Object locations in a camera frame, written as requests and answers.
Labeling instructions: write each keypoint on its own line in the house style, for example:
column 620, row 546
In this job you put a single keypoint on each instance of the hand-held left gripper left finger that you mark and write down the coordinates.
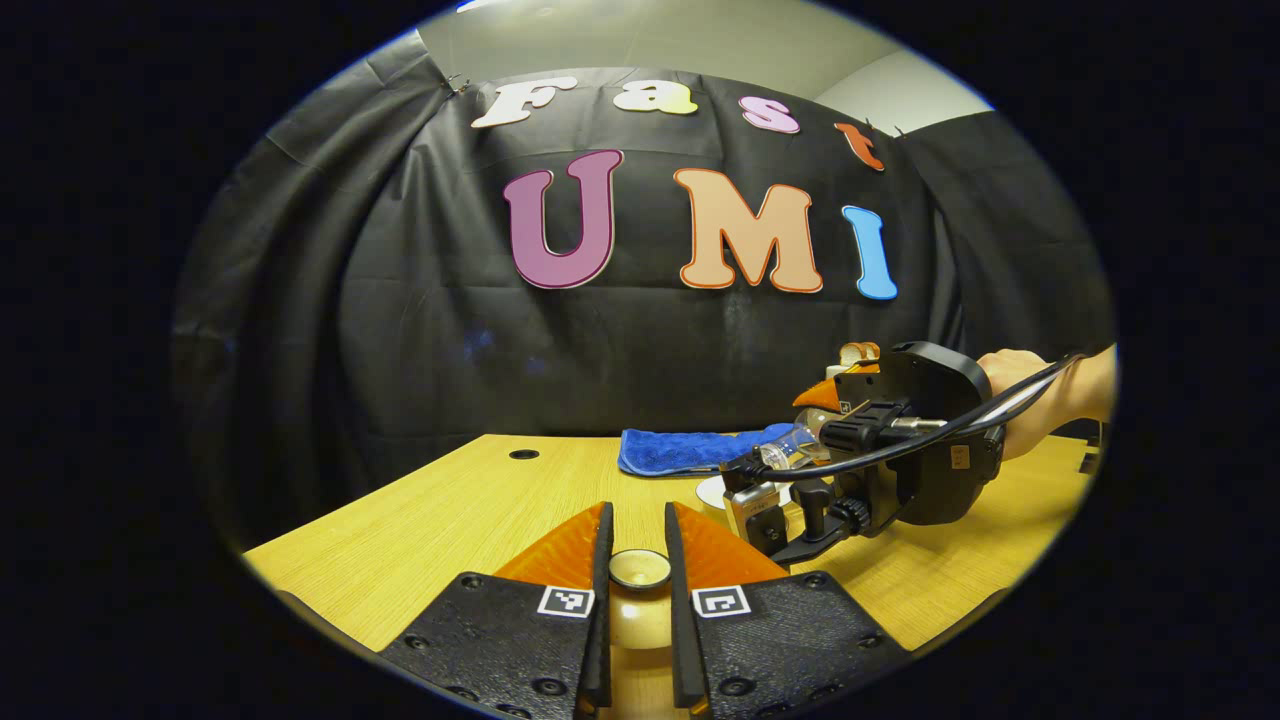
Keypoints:
column 500, row 640

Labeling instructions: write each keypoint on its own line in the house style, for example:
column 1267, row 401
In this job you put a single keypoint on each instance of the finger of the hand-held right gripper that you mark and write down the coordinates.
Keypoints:
column 755, row 510
column 830, row 392

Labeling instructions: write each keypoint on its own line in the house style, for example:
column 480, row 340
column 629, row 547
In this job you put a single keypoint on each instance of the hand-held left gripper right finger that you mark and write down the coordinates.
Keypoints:
column 770, row 640

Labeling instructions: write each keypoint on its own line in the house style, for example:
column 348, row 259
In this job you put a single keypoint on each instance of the clear water bottle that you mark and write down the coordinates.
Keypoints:
column 795, row 447

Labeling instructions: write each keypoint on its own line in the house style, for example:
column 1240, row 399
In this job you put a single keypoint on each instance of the cream teacup lid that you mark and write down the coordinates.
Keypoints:
column 640, row 615

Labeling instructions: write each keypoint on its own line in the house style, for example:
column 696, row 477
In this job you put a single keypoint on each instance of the toast bread slice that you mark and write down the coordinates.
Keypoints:
column 870, row 352
column 851, row 353

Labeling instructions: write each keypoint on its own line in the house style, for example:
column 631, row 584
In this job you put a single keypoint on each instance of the blue towel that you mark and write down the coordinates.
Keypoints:
column 680, row 450

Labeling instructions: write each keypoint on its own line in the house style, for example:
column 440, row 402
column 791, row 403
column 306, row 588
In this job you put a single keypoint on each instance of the black backdrop cloth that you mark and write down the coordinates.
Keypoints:
column 400, row 330

